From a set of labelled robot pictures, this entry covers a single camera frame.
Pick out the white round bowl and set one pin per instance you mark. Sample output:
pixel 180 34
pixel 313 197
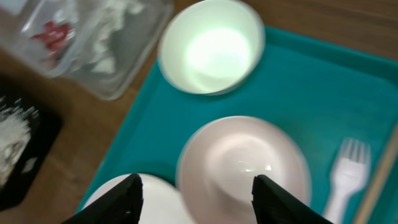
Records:
pixel 211 47

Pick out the rice and peanuts pile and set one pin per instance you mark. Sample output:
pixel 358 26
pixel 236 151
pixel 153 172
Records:
pixel 17 125

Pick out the large pink plate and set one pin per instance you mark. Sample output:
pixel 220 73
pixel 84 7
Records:
pixel 162 204

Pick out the white plastic fork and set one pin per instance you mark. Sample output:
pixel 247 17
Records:
pixel 349 174

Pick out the wooden chopstick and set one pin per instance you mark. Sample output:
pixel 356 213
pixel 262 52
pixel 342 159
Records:
pixel 379 180

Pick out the teal plastic serving tray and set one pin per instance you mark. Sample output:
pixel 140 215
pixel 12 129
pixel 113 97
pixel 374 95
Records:
pixel 317 93

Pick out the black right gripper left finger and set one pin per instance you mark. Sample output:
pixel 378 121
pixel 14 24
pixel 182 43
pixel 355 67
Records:
pixel 120 205

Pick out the red snack wrapper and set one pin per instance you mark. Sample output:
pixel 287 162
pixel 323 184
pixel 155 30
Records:
pixel 55 36

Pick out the white napkin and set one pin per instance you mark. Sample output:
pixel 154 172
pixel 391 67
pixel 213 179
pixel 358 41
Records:
pixel 112 20

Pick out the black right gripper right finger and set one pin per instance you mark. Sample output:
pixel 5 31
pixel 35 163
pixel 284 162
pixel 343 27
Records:
pixel 274 205

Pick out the black food waste tray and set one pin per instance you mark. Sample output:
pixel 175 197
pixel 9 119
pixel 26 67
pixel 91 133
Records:
pixel 43 137

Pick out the pink round bowl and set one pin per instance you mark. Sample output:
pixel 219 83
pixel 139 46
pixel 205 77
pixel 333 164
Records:
pixel 218 164

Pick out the clear plastic waste bin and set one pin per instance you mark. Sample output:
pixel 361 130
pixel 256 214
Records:
pixel 21 19

